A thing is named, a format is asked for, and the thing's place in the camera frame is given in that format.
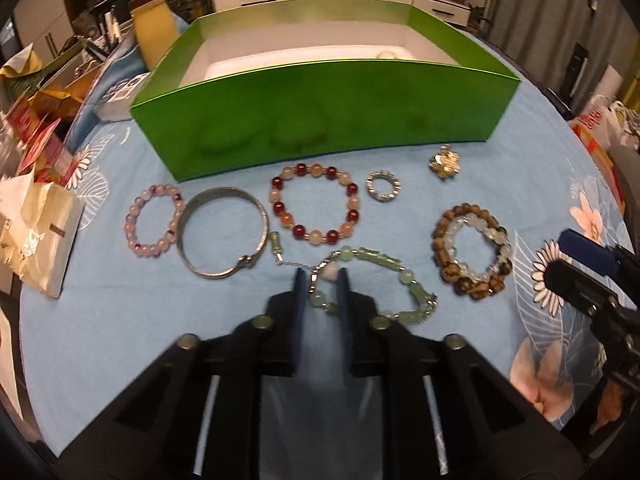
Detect blue floral tablecloth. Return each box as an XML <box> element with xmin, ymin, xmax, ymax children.
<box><xmin>15</xmin><ymin>30</ymin><xmax>631</xmax><ymax>456</ymax></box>

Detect gold flower brooch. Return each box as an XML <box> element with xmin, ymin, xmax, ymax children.
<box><xmin>426</xmin><ymin>144</ymin><xmax>462</xmax><ymax>180</ymax></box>

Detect small silver bead ring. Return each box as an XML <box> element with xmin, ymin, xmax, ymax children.
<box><xmin>366</xmin><ymin>170</ymin><xmax>402</xmax><ymax>203</ymax></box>

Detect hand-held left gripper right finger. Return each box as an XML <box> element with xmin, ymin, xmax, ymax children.
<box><xmin>337</xmin><ymin>267</ymin><xmax>586</xmax><ymax>480</ymax></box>

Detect brown bead bracelet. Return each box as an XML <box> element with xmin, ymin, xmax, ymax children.
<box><xmin>432</xmin><ymin>203</ymin><xmax>513</xmax><ymax>301</ymax></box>

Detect yellow juice bottle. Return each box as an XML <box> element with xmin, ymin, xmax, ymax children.
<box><xmin>129</xmin><ymin>0</ymin><xmax>181</xmax><ymax>73</ymax></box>

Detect pink bead bracelet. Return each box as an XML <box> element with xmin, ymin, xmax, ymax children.
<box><xmin>124</xmin><ymin>184</ymin><xmax>185</xmax><ymax>260</ymax></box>

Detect red and cream bead bracelet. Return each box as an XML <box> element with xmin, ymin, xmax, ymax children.
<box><xmin>269</xmin><ymin>162</ymin><xmax>362</xmax><ymax>245</ymax></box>

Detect red snack packets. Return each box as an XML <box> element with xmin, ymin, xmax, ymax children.
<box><xmin>10</xmin><ymin>97</ymin><xmax>76</xmax><ymax>186</ymax></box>

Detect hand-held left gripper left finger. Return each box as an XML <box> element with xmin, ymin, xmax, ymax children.
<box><xmin>55</xmin><ymin>267</ymin><xmax>308</xmax><ymax>480</ymax></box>

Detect silver metal bangle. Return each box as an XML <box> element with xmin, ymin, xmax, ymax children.
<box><xmin>176</xmin><ymin>187</ymin><xmax>271</xmax><ymax>278</ymax></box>

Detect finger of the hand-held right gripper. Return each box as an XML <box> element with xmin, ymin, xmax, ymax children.
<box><xmin>544</xmin><ymin>256</ymin><xmax>622</xmax><ymax>313</ymax></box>
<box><xmin>559</xmin><ymin>229</ymin><xmax>640</xmax><ymax>283</ymax></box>

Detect clear bead bracelet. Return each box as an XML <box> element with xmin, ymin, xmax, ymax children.
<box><xmin>446</xmin><ymin>214</ymin><xmax>513</xmax><ymax>283</ymax></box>

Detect white printed card box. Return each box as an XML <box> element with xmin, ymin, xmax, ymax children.
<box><xmin>95</xmin><ymin>72</ymin><xmax>148</xmax><ymax>121</ymax></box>

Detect white plastic bag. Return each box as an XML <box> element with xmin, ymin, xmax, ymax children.
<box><xmin>600</xmin><ymin>100</ymin><xmax>640</xmax><ymax>151</ymax></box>

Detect green jade bracelet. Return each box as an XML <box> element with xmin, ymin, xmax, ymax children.
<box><xmin>270</xmin><ymin>232</ymin><xmax>440</xmax><ymax>325</ymax></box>

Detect bushy green plant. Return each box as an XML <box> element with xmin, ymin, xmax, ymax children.
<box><xmin>167</xmin><ymin>0</ymin><xmax>206</xmax><ymax>23</ymax></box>

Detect green cardboard box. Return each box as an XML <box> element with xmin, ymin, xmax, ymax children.
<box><xmin>130</xmin><ymin>0</ymin><xmax>522</xmax><ymax>183</ymax></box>

